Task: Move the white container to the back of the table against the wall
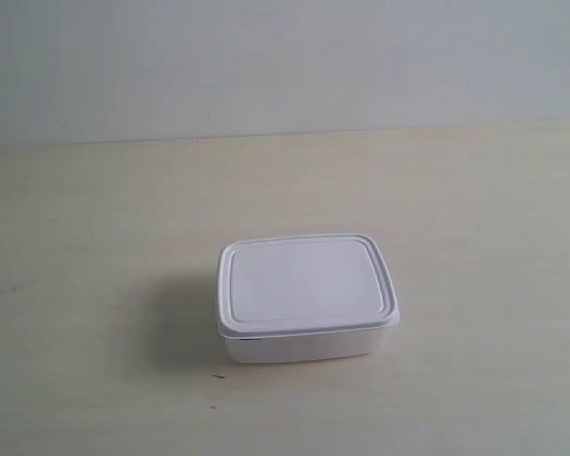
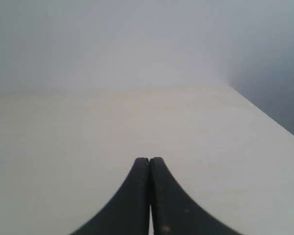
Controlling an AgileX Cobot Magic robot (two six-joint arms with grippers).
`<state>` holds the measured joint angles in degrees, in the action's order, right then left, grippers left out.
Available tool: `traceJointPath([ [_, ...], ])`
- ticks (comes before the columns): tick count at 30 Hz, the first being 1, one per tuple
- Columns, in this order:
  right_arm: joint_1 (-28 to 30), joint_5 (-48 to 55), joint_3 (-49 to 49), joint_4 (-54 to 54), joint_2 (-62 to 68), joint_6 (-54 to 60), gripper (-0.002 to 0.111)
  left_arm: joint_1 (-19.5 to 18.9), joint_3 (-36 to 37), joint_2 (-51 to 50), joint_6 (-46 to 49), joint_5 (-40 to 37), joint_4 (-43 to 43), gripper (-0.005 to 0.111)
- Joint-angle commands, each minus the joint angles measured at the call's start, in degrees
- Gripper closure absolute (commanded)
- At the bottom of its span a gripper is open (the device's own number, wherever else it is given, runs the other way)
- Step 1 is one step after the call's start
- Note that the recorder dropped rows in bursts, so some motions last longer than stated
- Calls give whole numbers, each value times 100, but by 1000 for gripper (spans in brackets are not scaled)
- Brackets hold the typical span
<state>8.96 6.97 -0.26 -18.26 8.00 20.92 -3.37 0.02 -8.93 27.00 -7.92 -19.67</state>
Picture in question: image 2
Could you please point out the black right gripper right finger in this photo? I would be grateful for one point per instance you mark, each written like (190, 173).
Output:
(174, 212)

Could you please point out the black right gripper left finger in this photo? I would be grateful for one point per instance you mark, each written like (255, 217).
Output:
(127, 212)

